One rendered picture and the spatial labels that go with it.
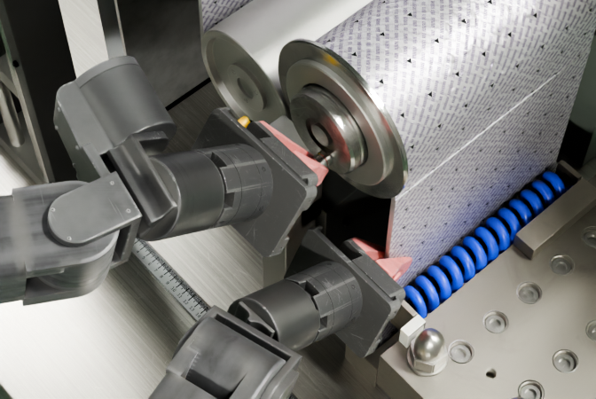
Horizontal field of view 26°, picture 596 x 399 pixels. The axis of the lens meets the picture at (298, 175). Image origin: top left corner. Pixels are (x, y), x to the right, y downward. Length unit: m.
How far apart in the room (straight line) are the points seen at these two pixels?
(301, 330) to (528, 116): 0.28
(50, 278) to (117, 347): 0.47
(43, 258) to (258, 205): 0.18
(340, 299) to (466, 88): 0.20
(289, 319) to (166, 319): 0.34
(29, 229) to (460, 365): 0.48
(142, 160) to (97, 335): 0.49
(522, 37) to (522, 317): 0.28
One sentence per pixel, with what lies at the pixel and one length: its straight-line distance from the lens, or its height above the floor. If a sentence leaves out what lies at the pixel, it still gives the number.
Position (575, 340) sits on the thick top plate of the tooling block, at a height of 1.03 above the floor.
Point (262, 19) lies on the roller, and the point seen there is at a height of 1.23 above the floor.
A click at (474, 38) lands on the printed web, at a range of 1.01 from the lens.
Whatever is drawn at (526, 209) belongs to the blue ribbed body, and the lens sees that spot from 1.24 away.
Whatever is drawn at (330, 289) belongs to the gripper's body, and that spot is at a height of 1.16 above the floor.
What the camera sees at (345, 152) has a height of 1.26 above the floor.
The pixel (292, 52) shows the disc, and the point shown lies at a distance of 1.02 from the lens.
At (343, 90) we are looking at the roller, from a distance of 0.97.
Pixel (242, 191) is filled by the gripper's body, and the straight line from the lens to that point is 0.90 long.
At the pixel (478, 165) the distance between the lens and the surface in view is 1.13.
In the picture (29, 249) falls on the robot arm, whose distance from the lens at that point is 0.82.
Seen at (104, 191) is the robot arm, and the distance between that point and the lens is 0.83.
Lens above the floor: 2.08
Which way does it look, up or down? 57 degrees down
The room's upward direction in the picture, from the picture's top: straight up
